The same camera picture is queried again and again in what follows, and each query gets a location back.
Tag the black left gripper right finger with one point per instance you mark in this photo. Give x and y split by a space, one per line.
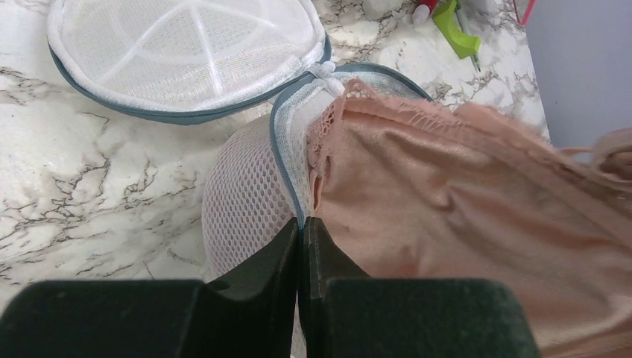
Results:
346 313

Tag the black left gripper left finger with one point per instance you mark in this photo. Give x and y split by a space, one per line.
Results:
247 312

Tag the peach lace bra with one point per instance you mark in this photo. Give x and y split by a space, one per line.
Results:
408 188

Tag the white mesh laundry bag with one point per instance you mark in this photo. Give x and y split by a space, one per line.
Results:
191 62

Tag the pink-framed whiteboard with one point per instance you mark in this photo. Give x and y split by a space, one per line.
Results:
523 9

